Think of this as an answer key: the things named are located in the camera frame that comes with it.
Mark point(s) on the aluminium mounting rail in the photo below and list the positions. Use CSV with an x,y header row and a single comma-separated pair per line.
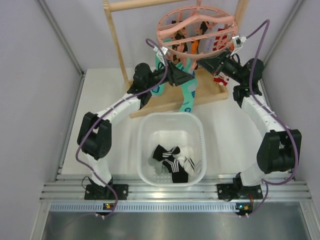
x,y
68,187

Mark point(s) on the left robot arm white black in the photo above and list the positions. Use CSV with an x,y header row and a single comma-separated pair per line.
x,y
95,135

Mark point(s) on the black striped sock in basket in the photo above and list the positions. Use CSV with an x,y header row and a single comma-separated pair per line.
x,y
178,173

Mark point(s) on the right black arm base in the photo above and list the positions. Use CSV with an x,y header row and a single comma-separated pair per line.
x,y
228,192

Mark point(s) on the perforated grey cable duct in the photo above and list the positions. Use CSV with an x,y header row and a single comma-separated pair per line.
x,y
151,207

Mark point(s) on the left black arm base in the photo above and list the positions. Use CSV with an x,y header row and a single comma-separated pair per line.
x,y
96,192

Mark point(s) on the wooden drying rack frame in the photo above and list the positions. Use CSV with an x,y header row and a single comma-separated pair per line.
x,y
208,90

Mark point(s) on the red white striped sock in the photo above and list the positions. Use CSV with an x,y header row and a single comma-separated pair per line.
x,y
221,77

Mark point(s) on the green sock right hanging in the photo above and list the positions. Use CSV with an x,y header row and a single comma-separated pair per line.
x,y
188,88

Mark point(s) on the white sock in basket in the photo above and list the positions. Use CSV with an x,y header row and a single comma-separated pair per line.
x,y
188,160

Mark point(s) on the black sock white stripes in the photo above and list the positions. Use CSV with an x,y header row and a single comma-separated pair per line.
x,y
160,153

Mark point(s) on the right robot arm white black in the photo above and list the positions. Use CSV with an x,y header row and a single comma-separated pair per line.
x,y
279,150

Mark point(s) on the green sock left hanging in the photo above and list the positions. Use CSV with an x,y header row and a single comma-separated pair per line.
x,y
159,90

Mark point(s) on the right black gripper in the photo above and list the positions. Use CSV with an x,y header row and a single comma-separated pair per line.
x,y
213,65

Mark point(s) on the pink round clip hanger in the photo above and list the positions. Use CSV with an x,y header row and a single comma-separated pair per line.
x,y
195,32

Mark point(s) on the green sock hanging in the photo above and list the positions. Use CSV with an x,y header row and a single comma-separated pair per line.
x,y
159,90
188,88

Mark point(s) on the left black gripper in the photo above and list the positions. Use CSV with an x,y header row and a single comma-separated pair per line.
x,y
175,76

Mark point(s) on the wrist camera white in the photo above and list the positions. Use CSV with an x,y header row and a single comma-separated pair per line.
x,y
161,51
238,43

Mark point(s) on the grey sock in basket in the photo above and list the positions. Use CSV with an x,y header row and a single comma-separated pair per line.
x,y
158,165

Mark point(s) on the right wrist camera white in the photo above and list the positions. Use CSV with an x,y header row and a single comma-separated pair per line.
x,y
238,43

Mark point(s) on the white plastic laundry basket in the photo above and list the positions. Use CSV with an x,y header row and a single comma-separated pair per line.
x,y
169,130

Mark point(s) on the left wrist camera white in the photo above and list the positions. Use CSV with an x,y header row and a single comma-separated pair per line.
x,y
161,51

